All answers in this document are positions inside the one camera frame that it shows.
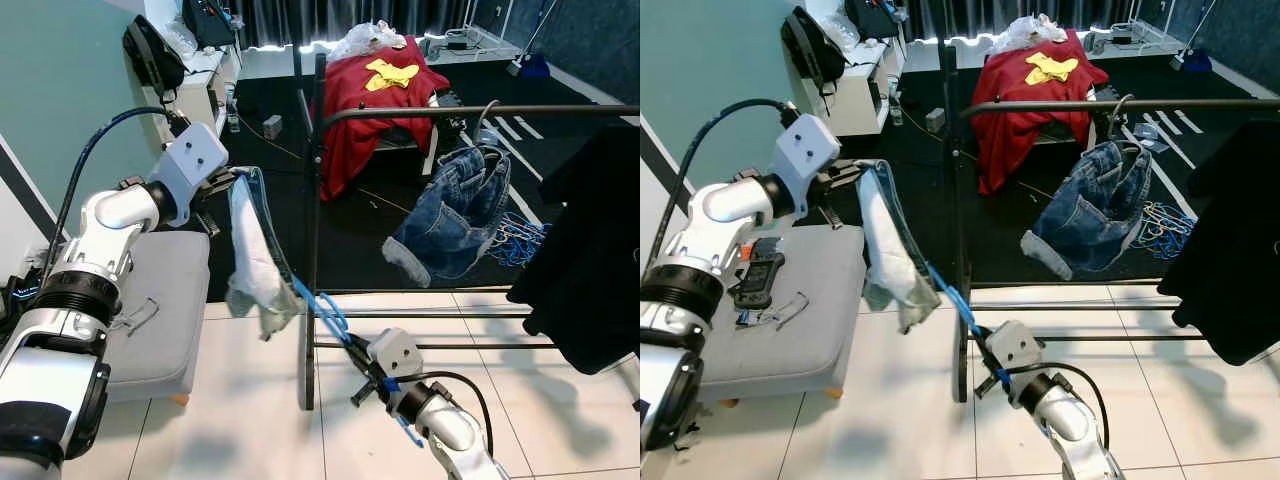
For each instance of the black bag with red tag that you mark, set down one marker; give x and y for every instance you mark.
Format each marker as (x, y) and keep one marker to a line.
(870, 18)
(208, 22)

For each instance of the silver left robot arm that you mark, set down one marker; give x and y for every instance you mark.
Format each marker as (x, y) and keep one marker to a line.
(110, 210)
(740, 200)

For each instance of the black clothes hanger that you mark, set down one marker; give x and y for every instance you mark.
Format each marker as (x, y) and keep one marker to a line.
(1122, 110)
(487, 115)

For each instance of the black backpack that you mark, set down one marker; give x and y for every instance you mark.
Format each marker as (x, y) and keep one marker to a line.
(810, 50)
(150, 55)

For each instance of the red cloth with yellow star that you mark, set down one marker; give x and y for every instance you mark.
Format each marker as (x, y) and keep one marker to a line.
(1005, 125)
(350, 130)

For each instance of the black metal clothes rack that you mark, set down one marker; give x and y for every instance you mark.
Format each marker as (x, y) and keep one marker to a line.
(560, 109)
(1200, 103)

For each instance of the white plastic bag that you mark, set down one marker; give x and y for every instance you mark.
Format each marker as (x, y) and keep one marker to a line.
(1032, 32)
(365, 40)

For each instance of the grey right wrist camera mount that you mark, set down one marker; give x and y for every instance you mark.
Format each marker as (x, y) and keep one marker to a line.
(1012, 345)
(395, 352)

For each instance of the clear plastic bottle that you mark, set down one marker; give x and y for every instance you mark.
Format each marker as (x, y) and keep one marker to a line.
(234, 110)

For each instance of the white cabinet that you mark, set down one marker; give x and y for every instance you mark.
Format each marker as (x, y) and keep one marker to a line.
(200, 95)
(870, 100)

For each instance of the blue broom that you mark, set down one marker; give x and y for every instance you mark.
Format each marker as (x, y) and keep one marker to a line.
(1192, 60)
(532, 66)

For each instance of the small grey box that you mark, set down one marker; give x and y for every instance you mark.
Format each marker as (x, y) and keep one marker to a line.
(272, 127)
(935, 120)

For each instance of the black handheld controller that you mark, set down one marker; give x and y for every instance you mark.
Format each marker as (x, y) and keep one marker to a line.
(758, 275)

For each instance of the black shirt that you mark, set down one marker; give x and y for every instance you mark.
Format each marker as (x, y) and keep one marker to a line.
(590, 280)
(1230, 270)

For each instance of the dark curtain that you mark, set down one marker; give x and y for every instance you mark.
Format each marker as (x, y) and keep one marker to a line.
(350, 15)
(1000, 12)

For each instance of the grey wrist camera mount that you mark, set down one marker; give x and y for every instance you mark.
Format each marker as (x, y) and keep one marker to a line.
(395, 352)
(810, 155)
(1012, 345)
(192, 165)

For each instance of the clear safety glasses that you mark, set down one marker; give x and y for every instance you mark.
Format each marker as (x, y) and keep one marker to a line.
(140, 315)
(780, 312)

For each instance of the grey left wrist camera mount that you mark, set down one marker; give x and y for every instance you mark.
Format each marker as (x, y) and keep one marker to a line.
(810, 155)
(192, 165)

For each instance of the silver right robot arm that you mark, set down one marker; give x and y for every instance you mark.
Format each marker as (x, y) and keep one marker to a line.
(1070, 425)
(450, 435)

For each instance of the grey upholstered ottoman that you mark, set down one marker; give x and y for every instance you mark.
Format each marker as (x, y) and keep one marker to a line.
(790, 350)
(160, 340)

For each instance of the blue denim shorts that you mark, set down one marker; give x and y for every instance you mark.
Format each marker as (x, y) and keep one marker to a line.
(1090, 215)
(450, 220)

